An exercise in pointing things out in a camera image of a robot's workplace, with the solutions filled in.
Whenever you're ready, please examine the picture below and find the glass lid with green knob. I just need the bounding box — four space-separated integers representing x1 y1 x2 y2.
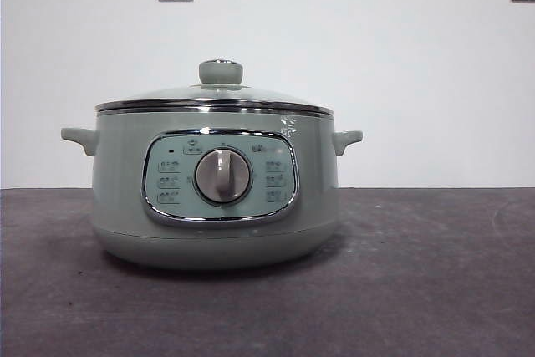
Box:
94 57 334 118

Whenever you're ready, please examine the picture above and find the pale green electric cooking pot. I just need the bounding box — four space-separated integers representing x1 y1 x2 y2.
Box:
60 110 363 271

